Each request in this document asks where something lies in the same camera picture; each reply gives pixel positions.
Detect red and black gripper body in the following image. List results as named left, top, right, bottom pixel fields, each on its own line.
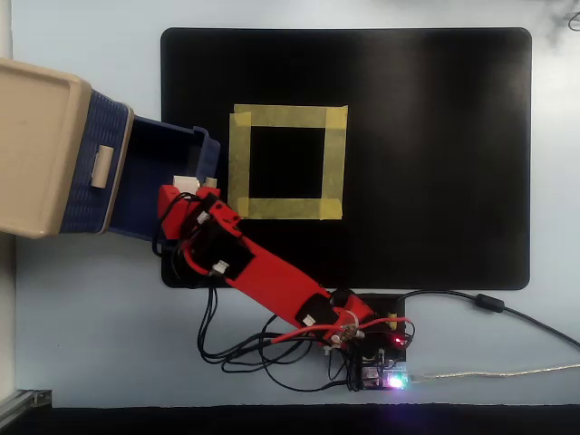
left=161, top=194, right=241, bottom=255

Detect blue drawer with taped handle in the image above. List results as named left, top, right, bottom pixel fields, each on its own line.
left=106, top=115, right=222, bottom=241

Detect beige plastic drawer cabinet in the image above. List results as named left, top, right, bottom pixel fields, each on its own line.
left=0, top=57, right=136, bottom=240

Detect yellow masking tape strip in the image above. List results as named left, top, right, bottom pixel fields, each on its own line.
left=227, top=111, right=252, bottom=217
left=227, top=198, right=343, bottom=221
left=320, top=106, right=349, bottom=214
left=233, top=103, right=349, bottom=129

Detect black rubber mat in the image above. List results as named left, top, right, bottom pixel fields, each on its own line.
left=159, top=26, right=533, bottom=291

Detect black backdrop cloth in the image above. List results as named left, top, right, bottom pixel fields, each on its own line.
left=0, top=404, right=580, bottom=435

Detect controller circuit board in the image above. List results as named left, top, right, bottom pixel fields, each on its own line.
left=360, top=361, right=411, bottom=392

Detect blue drawer with plain handle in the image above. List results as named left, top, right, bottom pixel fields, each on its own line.
left=58, top=89, right=130, bottom=236

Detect thin black servo wires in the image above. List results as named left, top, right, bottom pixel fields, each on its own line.
left=151, top=192, right=363, bottom=393

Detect red sleeved cable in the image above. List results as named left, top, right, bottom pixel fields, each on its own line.
left=270, top=315, right=415, bottom=346

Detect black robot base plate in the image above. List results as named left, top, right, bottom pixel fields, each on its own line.
left=352, top=293, right=408, bottom=392

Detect aluminium profile post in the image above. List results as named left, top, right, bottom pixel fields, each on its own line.
left=0, top=388, right=53, bottom=421

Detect black power cable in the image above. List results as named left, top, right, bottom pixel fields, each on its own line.
left=393, top=288, right=580, bottom=351

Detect white USB cable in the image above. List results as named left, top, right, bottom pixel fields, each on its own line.
left=405, top=362, right=580, bottom=384

